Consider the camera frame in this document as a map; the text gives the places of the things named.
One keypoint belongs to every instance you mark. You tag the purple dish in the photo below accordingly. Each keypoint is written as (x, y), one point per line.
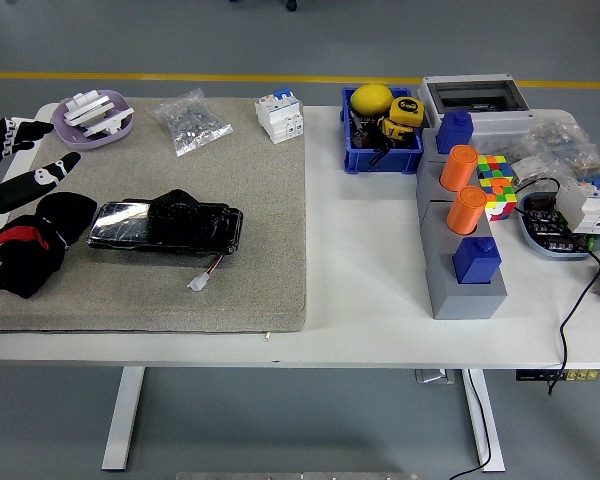
(95, 144)

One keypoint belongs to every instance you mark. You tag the blue block with knob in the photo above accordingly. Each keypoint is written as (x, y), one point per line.
(475, 262)
(452, 132)

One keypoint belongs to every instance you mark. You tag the colourful puzzle cube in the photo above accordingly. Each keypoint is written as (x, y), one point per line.
(495, 167)
(500, 200)

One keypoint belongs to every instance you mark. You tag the grey electrical enclosure box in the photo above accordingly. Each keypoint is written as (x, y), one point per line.
(505, 122)

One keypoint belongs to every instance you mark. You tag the white terminal block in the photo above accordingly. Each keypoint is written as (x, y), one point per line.
(527, 169)

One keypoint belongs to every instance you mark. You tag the yellow round tape measure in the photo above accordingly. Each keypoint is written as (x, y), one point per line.
(406, 107)

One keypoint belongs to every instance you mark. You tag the metal bracket under table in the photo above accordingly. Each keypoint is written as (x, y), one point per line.
(435, 377)

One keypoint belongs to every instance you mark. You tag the blue plastic bin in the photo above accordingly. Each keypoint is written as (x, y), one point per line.
(380, 161)

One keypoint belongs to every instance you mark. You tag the dark circuit board pile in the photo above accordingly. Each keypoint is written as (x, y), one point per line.
(545, 227)

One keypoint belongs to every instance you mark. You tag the glossy black panel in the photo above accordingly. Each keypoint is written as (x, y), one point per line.
(180, 226)

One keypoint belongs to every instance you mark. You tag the orange cylinder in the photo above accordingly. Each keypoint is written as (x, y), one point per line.
(465, 210)
(457, 167)

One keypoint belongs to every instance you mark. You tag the yellow ball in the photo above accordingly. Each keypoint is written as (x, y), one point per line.
(371, 100)

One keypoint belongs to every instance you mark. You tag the dark hand tool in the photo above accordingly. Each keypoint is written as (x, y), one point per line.
(362, 137)

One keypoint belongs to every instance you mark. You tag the black table control panel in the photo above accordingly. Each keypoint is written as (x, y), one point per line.
(530, 375)

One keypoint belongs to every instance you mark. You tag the black chair wheel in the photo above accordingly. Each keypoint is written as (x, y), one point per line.
(291, 5)

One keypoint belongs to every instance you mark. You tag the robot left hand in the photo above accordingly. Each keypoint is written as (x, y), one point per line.
(20, 190)

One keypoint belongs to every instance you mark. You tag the white circuit breaker blue switch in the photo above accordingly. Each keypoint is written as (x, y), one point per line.
(587, 207)
(280, 120)

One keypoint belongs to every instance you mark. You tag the grey peg holder block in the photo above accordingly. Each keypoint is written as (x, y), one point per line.
(460, 302)

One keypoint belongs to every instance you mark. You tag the black rag with red print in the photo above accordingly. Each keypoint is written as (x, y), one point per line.
(25, 270)

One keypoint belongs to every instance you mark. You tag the yellow black tape measure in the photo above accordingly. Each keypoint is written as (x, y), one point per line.
(395, 129)

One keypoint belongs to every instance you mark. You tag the clear bag of screws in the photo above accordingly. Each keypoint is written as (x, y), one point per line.
(190, 122)

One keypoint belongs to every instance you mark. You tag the white table leg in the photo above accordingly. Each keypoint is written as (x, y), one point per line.
(477, 425)
(125, 425)

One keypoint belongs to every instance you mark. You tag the white plastic clip part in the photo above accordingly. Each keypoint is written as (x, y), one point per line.
(87, 109)
(107, 122)

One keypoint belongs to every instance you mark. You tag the grey-brown mat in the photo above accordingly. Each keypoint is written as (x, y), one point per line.
(260, 225)

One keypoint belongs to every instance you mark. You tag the clear bags of small parts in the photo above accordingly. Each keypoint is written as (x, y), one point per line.
(560, 140)

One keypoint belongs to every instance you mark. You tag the light blue dish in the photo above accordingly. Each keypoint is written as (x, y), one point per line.
(531, 245)

